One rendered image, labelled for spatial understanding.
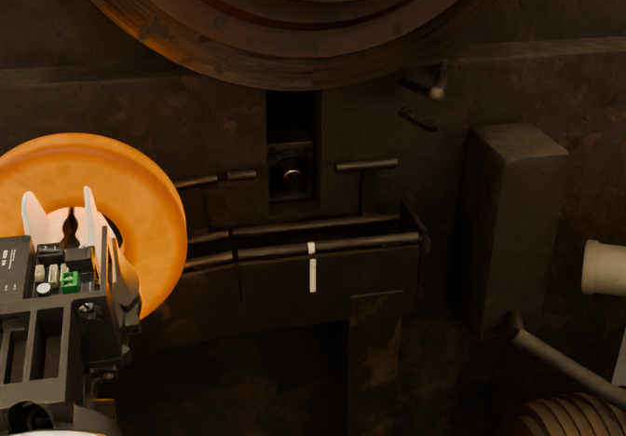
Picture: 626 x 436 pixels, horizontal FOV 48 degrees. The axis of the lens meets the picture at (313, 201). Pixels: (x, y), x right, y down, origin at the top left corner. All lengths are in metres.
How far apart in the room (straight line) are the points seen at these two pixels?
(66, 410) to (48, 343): 0.06
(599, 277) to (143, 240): 0.49
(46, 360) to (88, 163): 0.16
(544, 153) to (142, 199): 0.43
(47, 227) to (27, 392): 0.18
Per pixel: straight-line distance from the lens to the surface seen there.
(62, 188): 0.51
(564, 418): 0.83
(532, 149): 0.76
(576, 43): 0.89
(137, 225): 0.51
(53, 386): 0.35
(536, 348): 0.81
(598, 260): 0.81
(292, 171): 0.80
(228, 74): 0.63
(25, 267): 0.41
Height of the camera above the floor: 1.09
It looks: 28 degrees down
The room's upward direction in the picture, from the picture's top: straight up
